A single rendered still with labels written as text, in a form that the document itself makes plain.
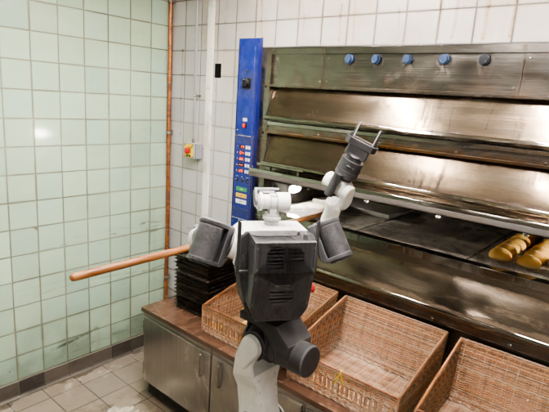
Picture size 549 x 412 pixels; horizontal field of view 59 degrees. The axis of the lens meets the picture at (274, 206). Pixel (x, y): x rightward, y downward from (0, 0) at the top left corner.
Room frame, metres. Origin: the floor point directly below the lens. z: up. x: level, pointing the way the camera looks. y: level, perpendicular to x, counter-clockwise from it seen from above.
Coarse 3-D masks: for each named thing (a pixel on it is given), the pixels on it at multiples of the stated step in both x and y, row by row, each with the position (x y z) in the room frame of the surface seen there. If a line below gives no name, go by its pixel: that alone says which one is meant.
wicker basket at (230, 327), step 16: (320, 288) 2.48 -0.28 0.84; (208, 304) 2.44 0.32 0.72; (224, 304) 2.53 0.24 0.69; (320, 304) 2.45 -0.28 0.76; (208, 320) 2.38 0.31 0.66; (224, 320) 2.30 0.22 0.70; (240, 320) 2.53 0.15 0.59; (304, 320) 2.20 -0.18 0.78; (224, 336) 2.30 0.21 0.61; (240, 336) 2.23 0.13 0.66
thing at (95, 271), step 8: (304, 216) 2.58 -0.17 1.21; (312, 216) 2.62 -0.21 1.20; (320, 216) 2.68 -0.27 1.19; (176, 248) 1.89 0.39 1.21; (184, 248) 1.91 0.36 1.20; (144, 256) 1.77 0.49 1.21; (152, 256) 1.79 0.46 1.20; (160, 256) 1.82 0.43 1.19; (168, 256) 1.85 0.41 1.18; (112, 264) 1.66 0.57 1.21; (120, 264) 1.68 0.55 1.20; (128, 264) 1.70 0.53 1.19; (136, 264) 1.73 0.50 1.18; (80, 272) 1.57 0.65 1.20; (88, 272) 1.58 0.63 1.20; (96, 272) 1.60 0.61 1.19; (104, 272) 1.63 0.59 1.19; (72, 280) 1.54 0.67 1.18
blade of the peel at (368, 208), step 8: (312, 200) 3.11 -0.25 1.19; (320, 200) 3.07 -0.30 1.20; (352, 200) 3.23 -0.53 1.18; (360, 200) 3.25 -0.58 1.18; (352, 208) 2.92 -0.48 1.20; (360, 208) 2.89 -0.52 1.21; (368, 208) 3.01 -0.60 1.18; (376, 208) 3.02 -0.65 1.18; (384, 208) 3.04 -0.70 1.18; (392, 208) 3.06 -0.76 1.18; (400, 208) 3.07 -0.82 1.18; (376, 216) 2.82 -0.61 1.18; (384, 216) 2.79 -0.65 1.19; (392, 216) 2.81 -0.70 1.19
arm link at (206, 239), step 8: (200, 224) 1.55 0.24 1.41; (208, 224) 1.54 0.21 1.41; (200, 232) 1.53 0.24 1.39; (208, 232) 1.52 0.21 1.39; (216, 232) 1.53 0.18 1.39; (192, 240) 1.62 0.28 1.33; (200, 240) 1.52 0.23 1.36; (208, 240) 1.52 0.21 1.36; (216, 240) 1.53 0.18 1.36; (192, 248) 1.52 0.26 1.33; (200, 248) 1.50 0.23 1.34; (208, 248) 1.51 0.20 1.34; (216, 248) 1.53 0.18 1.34; (200, 256) 1.49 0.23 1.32; (208, 256) 1.50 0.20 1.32
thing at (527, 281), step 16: (304, 224) 2.61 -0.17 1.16; (368, 240) 2.35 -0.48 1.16; (384, 240) 2.31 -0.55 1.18; (416, 256) 2.19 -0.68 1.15; (432, 256) 2.14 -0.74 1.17; (448, 256) 2.12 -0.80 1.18; (480, 272) 2.00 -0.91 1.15; (496, 272) 1.96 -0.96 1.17; (512, 272) 1.95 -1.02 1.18; (528, 288) 1.88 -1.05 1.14; (544, 288) 1.84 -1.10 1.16
